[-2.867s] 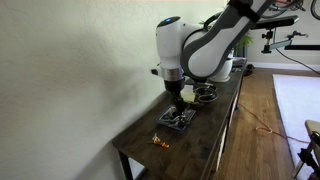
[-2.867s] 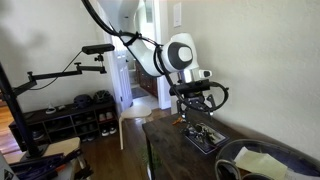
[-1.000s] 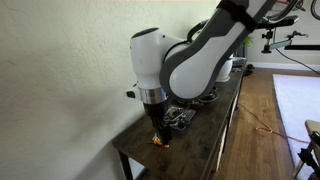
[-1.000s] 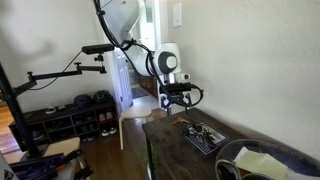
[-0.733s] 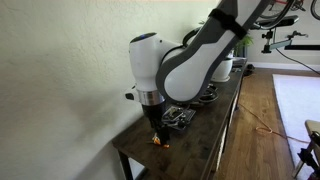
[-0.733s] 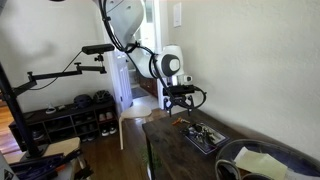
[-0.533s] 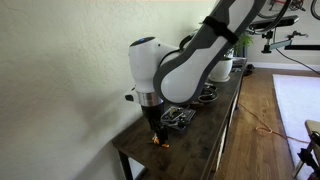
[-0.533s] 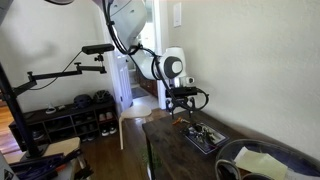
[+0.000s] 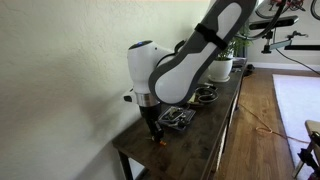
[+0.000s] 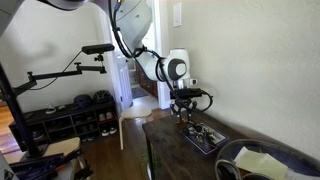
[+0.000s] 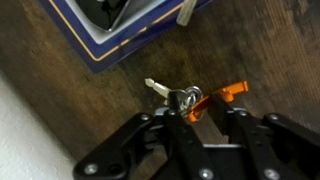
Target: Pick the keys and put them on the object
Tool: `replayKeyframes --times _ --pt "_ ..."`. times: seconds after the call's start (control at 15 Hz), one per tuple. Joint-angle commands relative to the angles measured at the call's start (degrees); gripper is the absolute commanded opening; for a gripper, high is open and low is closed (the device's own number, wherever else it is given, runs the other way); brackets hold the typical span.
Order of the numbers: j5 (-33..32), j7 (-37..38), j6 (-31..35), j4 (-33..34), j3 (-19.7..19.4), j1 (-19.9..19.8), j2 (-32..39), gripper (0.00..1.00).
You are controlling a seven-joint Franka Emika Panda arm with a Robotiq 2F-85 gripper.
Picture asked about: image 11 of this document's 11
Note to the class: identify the blue square tray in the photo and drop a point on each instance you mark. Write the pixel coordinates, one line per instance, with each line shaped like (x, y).
(100, 53)

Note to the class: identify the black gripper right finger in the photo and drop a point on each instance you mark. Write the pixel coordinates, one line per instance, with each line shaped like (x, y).
(260, 140)

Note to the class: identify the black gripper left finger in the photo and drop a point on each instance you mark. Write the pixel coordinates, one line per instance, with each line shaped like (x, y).
(176, 133)

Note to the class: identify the keys with orange carabiner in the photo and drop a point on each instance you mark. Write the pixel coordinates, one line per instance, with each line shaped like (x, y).
(233, 90)

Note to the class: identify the dark wood console table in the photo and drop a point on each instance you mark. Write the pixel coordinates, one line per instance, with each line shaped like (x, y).
(266, 50)

